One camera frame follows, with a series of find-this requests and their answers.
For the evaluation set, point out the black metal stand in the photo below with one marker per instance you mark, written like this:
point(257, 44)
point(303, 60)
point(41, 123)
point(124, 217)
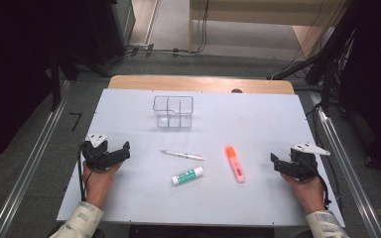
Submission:
point(55, 79)

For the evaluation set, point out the white board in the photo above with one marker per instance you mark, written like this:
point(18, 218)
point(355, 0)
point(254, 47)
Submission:
point(211, 205)

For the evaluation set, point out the white and green glue stick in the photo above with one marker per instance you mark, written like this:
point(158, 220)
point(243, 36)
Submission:
point(188, 175)

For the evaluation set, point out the person's right hand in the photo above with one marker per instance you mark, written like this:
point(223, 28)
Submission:
point(307, 195)

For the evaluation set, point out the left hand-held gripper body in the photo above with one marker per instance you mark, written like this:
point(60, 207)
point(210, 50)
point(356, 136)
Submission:
point(96, 157)

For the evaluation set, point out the metal floor rail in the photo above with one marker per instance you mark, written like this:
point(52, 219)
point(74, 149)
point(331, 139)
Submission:
point(29, 168)
point(347, 168)

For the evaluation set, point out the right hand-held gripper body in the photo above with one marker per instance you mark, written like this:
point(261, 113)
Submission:
point(302, 165)

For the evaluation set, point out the dark cabinet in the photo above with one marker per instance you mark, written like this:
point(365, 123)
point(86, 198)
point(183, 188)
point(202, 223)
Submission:
point(112, 29)

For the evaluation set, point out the wooden table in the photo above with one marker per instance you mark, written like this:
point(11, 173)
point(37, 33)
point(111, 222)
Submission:
point(198, 84)

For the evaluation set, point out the clear plastic organizer box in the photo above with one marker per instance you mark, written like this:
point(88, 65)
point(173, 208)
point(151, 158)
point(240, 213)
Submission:
point(173, 112)

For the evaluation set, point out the person's left hand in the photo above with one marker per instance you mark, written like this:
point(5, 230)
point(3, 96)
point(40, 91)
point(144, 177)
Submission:
point(98, 185)

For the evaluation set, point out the light wooden furniture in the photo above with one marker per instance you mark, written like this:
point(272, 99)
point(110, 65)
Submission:
point(254, 11)

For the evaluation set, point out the orange highlighter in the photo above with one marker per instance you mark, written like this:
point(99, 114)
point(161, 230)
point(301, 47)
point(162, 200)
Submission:
point(235, 164)

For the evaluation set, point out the white pen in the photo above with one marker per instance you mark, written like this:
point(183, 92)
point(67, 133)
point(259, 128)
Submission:
point(182, 155)

